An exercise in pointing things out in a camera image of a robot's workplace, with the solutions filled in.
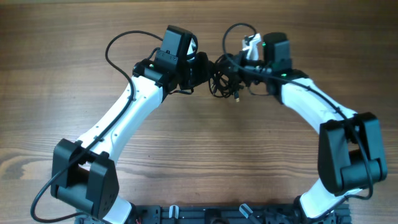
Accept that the black USB cable dark plug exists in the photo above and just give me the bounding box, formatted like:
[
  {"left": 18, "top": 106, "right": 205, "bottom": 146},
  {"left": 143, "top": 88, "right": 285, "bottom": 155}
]
[{"left": 208, "top": 55, "right": 240, "bottom": 98}]

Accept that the black USB cable white plug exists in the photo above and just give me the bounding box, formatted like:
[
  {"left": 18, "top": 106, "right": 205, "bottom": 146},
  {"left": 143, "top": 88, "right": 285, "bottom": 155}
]
[{"left": 208, "top": 54, "right": 246, "bottom": 103}]

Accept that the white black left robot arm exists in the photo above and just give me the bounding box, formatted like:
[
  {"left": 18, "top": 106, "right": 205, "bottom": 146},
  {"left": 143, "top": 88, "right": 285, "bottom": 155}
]
[{"left": 50, "top": 26, "right": 209, "bottom": 223}]

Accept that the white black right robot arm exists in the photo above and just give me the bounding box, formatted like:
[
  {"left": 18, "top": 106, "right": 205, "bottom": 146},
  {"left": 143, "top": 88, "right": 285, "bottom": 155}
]
[{"left": 233, "top": 32, "right": 387, "bottom": 223}]

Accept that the black right camera cable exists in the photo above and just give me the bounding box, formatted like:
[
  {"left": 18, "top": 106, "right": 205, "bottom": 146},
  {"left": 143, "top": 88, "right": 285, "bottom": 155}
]
[{"left": 221, "top": 22, "right": 374, "bottom": 218}]

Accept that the black camera cable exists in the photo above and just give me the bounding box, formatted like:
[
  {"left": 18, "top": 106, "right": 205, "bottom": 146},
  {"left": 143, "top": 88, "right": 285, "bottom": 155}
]
[
  {"left": 30, "top": 30, "right": 164, "bottom": 223},
  {"left": 221, "top": 22, "right": 374, "bottom": 218}
]

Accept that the black left camera cable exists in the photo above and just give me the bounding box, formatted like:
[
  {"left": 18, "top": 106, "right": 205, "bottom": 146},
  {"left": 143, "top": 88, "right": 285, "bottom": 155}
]
[{"left": 30, "top": 30, "right": 164, "bottom": 223}]

